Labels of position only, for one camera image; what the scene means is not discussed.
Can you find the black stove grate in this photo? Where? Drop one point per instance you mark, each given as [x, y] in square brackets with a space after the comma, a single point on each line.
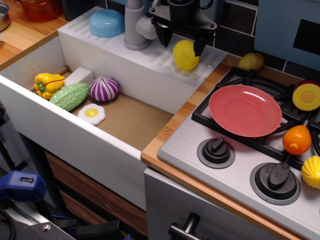
[270, 145]

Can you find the orange toy fruit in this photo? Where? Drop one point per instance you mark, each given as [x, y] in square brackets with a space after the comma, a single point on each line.
[297, 140]

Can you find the toy fried egg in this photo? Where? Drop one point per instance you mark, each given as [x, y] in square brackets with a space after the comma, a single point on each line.
[92, 114]

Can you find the steel pot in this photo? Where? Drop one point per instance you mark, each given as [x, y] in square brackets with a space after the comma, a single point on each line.
[5, 20]

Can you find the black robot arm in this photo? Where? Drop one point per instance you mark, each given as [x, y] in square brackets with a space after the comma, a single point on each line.
[183, 17]

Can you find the green toy bitter gourd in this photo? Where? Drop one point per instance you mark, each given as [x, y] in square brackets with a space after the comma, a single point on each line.
[70, 96]

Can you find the pink plastic plate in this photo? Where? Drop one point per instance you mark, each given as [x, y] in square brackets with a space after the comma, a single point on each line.
[245, 111]

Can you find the purple white toy onion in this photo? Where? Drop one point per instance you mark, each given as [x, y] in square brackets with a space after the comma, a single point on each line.
[103, 89]

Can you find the black stove knob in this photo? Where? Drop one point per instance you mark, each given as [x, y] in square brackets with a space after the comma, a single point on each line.
[216, 153]
[275, 183]

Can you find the white foam block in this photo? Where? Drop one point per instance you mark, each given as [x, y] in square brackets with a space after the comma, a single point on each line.
[80, 75]

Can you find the yellow toy lemon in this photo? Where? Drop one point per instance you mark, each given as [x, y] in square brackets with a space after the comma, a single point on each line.
[184, 55]

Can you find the yellow toy potato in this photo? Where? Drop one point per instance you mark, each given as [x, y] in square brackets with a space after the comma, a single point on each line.
[252, 61]

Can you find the halved toy peach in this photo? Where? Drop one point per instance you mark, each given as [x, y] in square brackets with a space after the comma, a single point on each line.
[306, 95]

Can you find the yellow toy bell pepper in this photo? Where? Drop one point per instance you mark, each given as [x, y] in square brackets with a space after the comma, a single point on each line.
[47, 84]

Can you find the blue clamp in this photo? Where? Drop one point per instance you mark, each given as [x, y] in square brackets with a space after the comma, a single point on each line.
[21, 186]

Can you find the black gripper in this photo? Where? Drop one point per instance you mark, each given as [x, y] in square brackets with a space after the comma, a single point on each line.
[185, 17]

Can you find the right black stove knob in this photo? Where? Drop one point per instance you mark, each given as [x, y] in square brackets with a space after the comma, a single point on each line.
[275, 183]

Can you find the grey toy stove top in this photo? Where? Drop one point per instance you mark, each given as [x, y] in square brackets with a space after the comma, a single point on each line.
[301, 217]

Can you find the yellow toy corn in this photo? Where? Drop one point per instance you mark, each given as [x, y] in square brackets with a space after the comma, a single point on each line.
[311, 172]

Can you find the grey toy faucet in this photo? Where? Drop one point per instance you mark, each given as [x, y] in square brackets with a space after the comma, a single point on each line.
[139, 30]

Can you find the black clamp handle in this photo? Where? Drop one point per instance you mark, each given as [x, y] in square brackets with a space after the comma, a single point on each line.
[104, 231]

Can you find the metal oven door handle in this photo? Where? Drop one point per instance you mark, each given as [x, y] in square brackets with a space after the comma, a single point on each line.
[186, 231]

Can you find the left black stove knob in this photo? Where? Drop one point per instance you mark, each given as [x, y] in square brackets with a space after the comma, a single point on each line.
[216, 153]

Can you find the white toy sink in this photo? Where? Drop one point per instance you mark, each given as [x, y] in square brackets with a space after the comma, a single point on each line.
[151, 90]

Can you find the blue plastic bowl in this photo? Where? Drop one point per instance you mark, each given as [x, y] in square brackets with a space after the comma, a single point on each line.
[106, 23]

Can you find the orange glass container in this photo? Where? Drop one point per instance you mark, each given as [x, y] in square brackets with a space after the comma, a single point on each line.
[41, 10]

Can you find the grey metal bracket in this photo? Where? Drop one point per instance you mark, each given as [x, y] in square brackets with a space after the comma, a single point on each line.
[19, 222]

